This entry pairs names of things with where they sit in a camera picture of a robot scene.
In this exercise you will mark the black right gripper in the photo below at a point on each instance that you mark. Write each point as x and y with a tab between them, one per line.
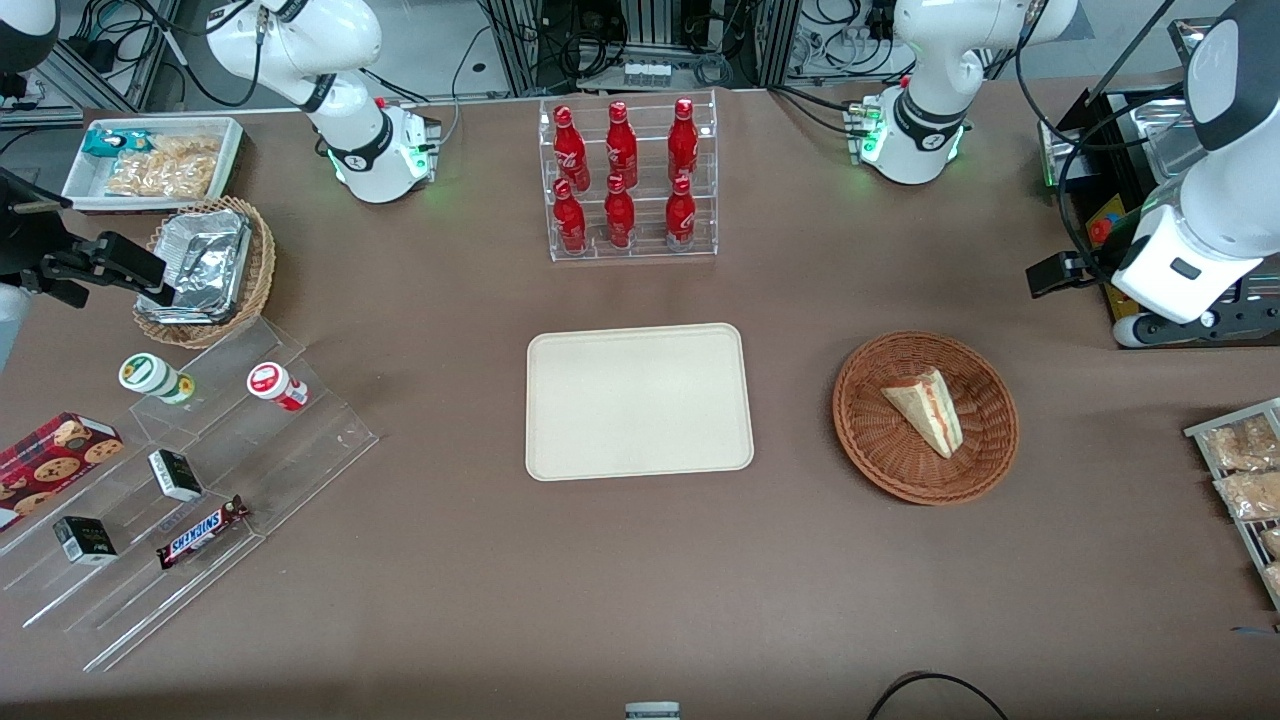
28	246

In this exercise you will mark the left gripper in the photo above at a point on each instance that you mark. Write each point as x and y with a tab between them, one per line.
1093	268

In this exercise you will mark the triangular sandwich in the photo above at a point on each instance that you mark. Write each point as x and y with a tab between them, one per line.
930	410

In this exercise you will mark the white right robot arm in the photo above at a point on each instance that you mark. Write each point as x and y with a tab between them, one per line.
340	110

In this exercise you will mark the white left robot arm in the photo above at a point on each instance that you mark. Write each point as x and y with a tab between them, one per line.
930	60

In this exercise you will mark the white rectangular snack tray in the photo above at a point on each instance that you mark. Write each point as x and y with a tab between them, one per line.
85	185

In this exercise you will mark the light tan wicker basket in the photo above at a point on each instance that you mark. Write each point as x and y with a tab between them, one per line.
258	270

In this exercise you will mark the tray of packaged snacks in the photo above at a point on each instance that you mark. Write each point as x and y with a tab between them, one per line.
1215	430

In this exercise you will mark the round brown wicker basket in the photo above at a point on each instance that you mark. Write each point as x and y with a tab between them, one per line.
880	450

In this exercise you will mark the beige plastic tray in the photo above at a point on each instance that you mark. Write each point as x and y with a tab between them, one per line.
640	400

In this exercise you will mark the silver foil container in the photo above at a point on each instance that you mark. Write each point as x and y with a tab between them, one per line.
205	260

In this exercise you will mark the black food warmer appliance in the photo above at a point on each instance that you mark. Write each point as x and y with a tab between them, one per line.
1110	215

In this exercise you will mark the green lid cup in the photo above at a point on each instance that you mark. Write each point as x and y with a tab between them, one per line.
150	375

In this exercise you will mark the clear bag of chips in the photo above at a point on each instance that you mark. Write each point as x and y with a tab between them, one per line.
165	168

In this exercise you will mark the teal snack packet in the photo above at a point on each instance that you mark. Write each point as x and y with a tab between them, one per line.
105	142

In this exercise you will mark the red lid cup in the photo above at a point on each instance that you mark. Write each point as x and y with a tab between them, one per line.
272	383

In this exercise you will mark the steel pan insert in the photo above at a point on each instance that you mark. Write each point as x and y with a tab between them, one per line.
1160	130

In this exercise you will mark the small black box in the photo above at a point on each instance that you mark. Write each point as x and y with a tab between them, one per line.
85	540
175	475

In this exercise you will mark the red cookie box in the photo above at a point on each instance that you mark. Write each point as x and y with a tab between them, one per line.
55	460

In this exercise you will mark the clear acrylic stepped display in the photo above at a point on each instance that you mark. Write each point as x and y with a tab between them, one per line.
290	460

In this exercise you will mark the clear bag of pastries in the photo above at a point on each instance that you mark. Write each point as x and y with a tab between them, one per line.
1250	495
1240	445
1274	580
1272	542

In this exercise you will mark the snickers chocolate bar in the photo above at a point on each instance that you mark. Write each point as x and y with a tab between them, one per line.
200	532

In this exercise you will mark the red cola bottle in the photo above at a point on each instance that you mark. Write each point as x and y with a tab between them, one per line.
570	150
619	218
570	222
621	145
680	215
683	140

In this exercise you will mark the clear acrylic bottle rack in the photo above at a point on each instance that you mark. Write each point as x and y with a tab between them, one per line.
648	250

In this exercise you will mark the grey device edge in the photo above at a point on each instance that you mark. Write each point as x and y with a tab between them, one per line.
652	712

